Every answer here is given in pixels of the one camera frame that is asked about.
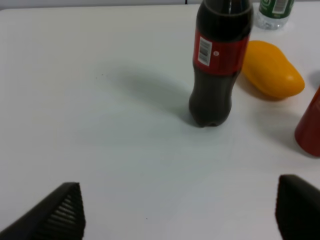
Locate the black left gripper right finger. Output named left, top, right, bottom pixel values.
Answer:
left=275, top=174, right=320, bottom=240

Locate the red herbal tea can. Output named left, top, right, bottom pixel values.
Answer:
left=294, top=88, right=320, bottom=157

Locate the clear water bottle green label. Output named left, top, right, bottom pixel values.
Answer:
left=256, top=0, right=295, bottom=30

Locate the cola bottle yellow cap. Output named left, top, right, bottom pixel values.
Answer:
left=188, top=0, right=254, bottom=128

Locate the yellow mango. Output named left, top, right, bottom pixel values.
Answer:
left=242, top=40, right=305, bottom=100

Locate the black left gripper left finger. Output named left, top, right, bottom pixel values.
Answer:
left=0, top=182, right=86, bottom=240

